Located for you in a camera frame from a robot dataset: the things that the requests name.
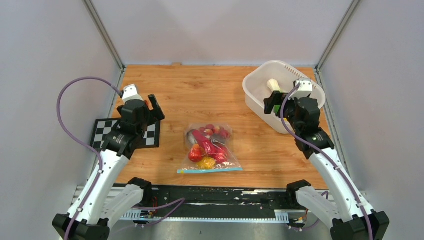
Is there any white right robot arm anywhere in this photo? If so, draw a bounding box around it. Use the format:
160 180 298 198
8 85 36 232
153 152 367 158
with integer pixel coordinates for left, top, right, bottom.
263 91 390 240

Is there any red toy grape bunch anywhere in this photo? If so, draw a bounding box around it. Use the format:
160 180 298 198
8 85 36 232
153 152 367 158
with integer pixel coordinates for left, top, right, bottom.
197 123 232 140

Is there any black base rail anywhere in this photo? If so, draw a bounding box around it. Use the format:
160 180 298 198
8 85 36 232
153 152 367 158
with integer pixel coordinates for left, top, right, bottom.
117 183 320 223

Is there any black white checkerboard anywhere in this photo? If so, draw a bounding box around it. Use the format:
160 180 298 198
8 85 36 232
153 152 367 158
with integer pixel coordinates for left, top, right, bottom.
89 117 162 151

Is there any red toy apple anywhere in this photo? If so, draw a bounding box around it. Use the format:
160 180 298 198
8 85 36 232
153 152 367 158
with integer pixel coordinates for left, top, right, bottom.
213 147 229 165

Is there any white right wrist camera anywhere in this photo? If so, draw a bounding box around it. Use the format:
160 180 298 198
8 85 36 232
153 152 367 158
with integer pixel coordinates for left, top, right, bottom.
291 77 314 99

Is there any yellow toy lemon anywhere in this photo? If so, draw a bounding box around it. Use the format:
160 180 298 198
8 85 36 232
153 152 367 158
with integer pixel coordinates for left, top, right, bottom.
196 156 216 170

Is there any red toy chili pepper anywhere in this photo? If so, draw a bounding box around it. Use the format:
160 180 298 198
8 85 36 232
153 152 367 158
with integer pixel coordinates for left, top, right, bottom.
192 129 226 158

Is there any white plastic basket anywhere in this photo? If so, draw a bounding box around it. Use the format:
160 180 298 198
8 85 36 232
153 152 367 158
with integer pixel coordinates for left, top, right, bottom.
242 60 307 134

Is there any green toy bok choy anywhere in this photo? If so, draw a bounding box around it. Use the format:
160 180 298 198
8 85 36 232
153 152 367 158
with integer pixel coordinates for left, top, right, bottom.
267 78 281 114

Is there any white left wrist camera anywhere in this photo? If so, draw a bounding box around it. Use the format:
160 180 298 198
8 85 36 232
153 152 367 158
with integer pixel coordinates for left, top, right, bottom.
121 84 144 104

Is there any small red toy tomato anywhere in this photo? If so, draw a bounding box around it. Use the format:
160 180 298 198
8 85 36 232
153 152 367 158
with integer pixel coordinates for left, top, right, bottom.
188 146 206 163

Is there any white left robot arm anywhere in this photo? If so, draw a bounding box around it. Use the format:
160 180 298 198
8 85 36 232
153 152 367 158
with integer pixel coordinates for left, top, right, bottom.
52 94 165 240

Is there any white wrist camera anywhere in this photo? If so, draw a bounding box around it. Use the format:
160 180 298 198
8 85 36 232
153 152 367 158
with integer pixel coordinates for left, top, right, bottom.
121 84 144 104
291 77 314 99

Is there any clear zip top bag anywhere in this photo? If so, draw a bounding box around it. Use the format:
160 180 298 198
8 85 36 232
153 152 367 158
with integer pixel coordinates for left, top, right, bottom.
177 122 243 174

